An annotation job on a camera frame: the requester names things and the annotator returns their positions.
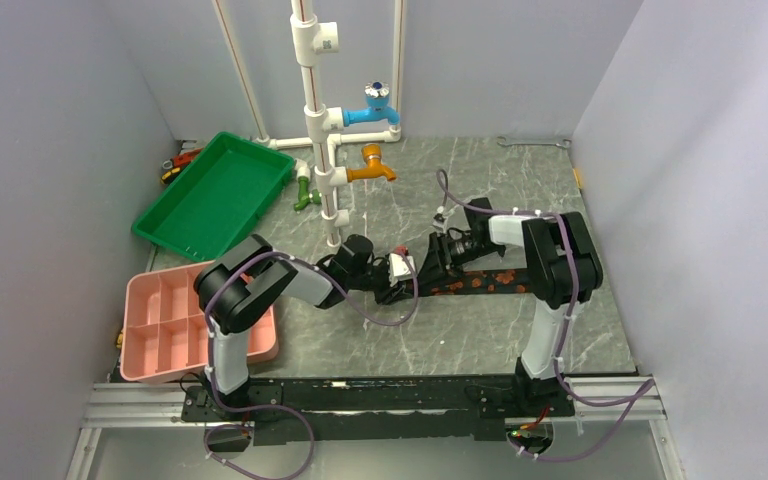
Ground silver wrench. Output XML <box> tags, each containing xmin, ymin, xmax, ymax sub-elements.
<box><xmin>496</xmin><ymin>135</ymin><xmax>572</xmax><ymax>150</ymax></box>

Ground green faucet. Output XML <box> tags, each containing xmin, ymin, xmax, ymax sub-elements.
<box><xmin>293</xmin><ymin>161</ymin><xmax>322</xmax><ymax>212</ymax></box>

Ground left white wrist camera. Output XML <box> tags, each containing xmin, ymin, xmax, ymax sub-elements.
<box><xmin>387</xmin><ymin>246</ymin><xmax>415</xmax><ymax>286</ymax></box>

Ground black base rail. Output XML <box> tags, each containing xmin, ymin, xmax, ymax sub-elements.
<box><xmin>181</xmin><ymin>373</ymin><xmax>575</xmax><ymax>446</ymax></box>

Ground white pvc pipe assembly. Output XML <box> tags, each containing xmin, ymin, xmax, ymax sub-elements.
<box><xmin>214</xmin><ymin>1</ymin><xmax>406</xmax><ymax>248</ymax></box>

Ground green plastic tray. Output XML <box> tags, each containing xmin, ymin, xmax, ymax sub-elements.
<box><xmin>131</xmin><ymin>132</ymin><xmax>295</xmax><ymax>262</ymax></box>

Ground aluminium frame rail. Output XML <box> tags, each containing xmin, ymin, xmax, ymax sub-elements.
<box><xmin>68</xmin><ymin>375</ymin><xmax>686</xmax><ymax>479</ymax></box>

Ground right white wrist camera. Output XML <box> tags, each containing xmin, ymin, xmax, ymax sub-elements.
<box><xmin>432</xmin><ymin>206</ymin><xmax>454</xmax><ymax>232</ymax></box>

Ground purple cable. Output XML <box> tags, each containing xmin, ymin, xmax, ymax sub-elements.
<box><xmin>435</xmin><ymin>168</ymin><xmax>656</xmax><ymax>464</ymax></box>
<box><xmin>201</xmin><ymin>250</ymin><xmax>422</xmax><ymax>480</ymax></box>

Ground pink compartment organizer box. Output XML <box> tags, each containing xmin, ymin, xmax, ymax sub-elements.
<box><xmin>119</xmin><ymin>261</ymin><xmax>280</xmax><ymax>385</ymax></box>

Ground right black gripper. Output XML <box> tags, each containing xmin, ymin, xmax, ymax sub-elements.
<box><xmin>415</xmin><ymin>232</ymin><xmax>502</xmax><ymax>290</ymax></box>

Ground red handled pliers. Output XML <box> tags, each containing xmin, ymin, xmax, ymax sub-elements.
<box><xmin>160</xmin><ymin>148</ymin><xmax>202</xmax><ymax>185</ymax></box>

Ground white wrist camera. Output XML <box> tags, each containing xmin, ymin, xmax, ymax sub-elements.
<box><xmin>387</xmin><ymin>246</ymin><xmax>415</xmax><ymax>286</ymax></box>
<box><xmin>432</xmin><ymin>206</ymin><xmax>454</xmax><ymax>232</ymax></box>

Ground dark floral necktie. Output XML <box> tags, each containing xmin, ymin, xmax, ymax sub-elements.
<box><xmin>418</xmin><ymin>268</ymin><xmax>531</xmax><ymax>297</ymax></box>

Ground blue faucet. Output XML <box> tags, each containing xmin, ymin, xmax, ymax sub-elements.
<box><xmin>342</xmin><ymin>81</ymin><xmax>401</xmax><ymax>127</ymax></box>

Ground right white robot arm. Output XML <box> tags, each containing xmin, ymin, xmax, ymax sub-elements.
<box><xmin>418</xmin><ymin>197</ymin><xmax>604</xmax><ymax>415</ymax></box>

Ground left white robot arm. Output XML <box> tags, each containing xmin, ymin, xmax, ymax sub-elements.
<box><xmin>193</xmin><ymin>234</ymin><xmax>411</xmax><ymax>420</ymax></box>

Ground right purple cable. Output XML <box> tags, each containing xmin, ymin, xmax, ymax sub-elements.
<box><xmin>435</xmin><ymin>168</ymin><xmax>656</xmax><ymax>464</ymax></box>

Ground orange faucet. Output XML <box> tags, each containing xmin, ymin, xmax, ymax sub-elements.
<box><xmin>346</xmin><ymin>143</ymin><xmax>397</xmax><ymax>182</ymax></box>

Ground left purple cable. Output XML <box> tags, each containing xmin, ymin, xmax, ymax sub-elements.
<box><xmin>201</xmin><ymin>250</ymin><xmax>422</xmax><ymax>480</ymax></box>

